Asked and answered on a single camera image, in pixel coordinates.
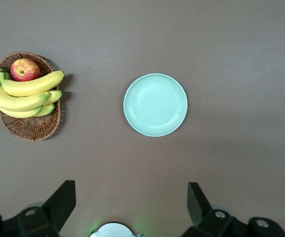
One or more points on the light green round plate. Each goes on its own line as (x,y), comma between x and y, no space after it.
(155,105)

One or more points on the yellow banana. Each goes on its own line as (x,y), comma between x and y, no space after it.
(18,113)
(33,85)
(54,96)
(13,101)
(47,110)

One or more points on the brown table cover cloth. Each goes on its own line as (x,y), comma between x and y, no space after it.
(157,37)

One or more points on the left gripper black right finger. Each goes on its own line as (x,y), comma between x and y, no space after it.
(199,209)

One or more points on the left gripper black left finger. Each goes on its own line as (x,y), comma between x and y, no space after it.
(58,209)

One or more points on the brown wicker basket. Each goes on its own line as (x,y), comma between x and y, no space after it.
(31,128)

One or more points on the red yellow apple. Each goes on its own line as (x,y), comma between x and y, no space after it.
(25,70)

